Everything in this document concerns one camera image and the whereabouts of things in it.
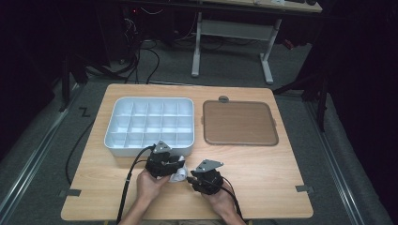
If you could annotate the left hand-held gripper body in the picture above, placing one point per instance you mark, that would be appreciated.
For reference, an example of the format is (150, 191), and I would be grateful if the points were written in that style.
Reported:
(158, 164)

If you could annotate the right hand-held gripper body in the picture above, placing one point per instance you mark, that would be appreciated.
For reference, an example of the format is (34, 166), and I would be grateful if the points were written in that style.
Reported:
(208, 182)

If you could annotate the white sock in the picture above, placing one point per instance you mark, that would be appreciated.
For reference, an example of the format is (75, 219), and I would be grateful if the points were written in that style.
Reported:
(179, 177)

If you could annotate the white compartment storage box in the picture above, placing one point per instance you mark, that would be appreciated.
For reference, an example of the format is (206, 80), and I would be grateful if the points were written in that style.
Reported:
(150, 123)

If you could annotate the person's right hand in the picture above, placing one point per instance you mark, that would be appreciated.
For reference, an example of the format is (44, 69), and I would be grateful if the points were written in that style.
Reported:
(220, 201)

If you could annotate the person's left hand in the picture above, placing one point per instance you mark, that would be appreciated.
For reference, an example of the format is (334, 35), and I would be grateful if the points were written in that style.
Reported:
(150, 186)

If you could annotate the brown flat box lid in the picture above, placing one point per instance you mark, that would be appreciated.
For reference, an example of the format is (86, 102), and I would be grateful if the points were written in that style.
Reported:
(239, 122)

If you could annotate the grey round table grommet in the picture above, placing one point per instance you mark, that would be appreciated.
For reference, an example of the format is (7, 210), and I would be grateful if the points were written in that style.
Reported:
(223, 99)

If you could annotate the grey tape piece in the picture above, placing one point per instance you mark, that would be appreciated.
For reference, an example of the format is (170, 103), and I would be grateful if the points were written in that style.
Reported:
(304, 188)
(70, 192)

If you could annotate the black metal stand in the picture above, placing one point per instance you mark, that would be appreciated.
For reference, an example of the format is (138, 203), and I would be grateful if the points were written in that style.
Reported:
(313, 90)
(65, 84)

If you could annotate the white-legged wooden desk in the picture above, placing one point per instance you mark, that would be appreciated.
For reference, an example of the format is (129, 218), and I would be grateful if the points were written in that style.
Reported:
(234, 29)

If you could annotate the metal floor rail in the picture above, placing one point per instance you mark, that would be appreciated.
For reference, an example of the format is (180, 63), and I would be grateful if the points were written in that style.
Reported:
(334, 162)
(34, 156)

